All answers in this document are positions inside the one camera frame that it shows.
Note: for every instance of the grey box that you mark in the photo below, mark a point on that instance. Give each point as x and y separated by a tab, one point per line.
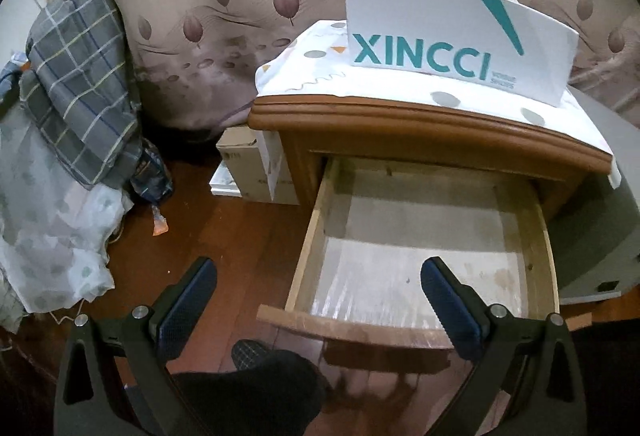
600	216

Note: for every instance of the grey plaid blanket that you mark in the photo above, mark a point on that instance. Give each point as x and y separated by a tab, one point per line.
75	81

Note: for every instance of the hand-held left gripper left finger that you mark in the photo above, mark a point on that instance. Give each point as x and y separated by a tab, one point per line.
187	306

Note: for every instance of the clear plastic drawer liner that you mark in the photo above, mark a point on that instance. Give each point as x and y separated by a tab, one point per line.
390	276

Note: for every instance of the white leaf print cloth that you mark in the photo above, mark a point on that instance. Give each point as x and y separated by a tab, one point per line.
50	241

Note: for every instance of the blue plastic packet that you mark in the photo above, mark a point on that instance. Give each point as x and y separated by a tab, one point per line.
150	176

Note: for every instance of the orange wrapper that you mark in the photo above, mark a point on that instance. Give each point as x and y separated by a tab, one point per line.
160	226

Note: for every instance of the flat white box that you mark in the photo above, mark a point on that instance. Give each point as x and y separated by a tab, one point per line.
225	183

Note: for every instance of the person's dark trouser leg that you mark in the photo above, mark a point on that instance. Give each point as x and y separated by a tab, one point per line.
250	391

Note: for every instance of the white shoe box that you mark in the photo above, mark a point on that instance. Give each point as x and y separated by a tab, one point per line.
425	16

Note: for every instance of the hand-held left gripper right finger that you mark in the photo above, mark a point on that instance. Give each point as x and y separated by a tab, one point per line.
450	306

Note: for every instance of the plaid slipper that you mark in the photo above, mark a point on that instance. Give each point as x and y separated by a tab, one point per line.
250	351

